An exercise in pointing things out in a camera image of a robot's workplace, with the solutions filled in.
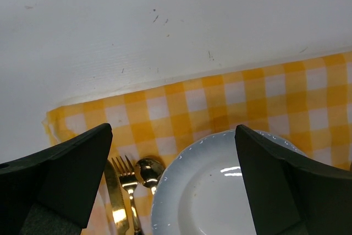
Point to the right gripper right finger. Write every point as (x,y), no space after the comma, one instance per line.
(290,193)

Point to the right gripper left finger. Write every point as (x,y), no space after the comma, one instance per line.
(53,191)

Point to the white blue-rimmed plate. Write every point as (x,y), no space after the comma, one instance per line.
(202,191)

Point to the yellow checkered cloth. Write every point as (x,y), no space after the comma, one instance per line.
(305,103)

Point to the gold knife black handle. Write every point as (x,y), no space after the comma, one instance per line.
(116,198)

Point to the gold fork black handle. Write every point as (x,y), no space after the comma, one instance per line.
(128,181)

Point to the gold spoon black handle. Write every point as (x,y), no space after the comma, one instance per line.
(148,172)

